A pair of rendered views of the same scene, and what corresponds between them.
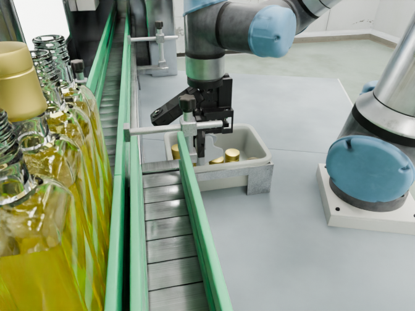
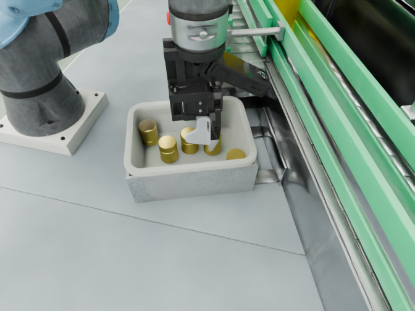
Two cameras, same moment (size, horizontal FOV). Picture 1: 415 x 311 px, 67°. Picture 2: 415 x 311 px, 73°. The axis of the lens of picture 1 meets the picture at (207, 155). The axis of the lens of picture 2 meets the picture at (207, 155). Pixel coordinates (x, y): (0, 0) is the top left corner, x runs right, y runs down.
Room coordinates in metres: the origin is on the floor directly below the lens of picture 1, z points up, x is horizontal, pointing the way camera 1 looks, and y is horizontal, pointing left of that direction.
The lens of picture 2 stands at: (0.95, 0.04, 1.20)
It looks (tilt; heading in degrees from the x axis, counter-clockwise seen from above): 51 degrees down; 185
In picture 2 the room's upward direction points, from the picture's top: straight up
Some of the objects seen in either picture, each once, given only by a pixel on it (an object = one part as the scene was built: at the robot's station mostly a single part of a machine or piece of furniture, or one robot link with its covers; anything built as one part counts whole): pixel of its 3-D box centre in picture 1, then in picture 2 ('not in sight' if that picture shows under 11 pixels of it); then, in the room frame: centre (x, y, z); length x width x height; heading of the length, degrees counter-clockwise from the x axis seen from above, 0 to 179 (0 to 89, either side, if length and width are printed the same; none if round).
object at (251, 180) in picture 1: (203, 164); (204, 147); (0.60, 0.01, 0.79); 0.27 x 0.17 x 0.08; 101
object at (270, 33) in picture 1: (260, 28); not in sight; (0.55, -0.09, 1.10); 0.11 x 0.11 x 0.08; 55
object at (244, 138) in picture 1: (214, 159); (189, 145); (0.61, -0.02, 0.80); 0.22 x 0.17 x 0.09; 101
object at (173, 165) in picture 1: (168, 178); (240, 81); (0.47, 0.07, 0.85); 0.09 x 0.04 x 0.07; 101
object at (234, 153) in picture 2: (178, 154); (234, 162); (0.64, 0.07, 0.79); 0.04 x 0.04 x 0.04
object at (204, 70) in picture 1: (204, 65); (199, 26); (0.60, 0.01, 1.02); 0.08 x 0.08 x 0.05
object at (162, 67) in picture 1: (154, 55); not in sight; (1.10, 0.18, 0.90); 0.17 x 0.05 x 0.22; 101
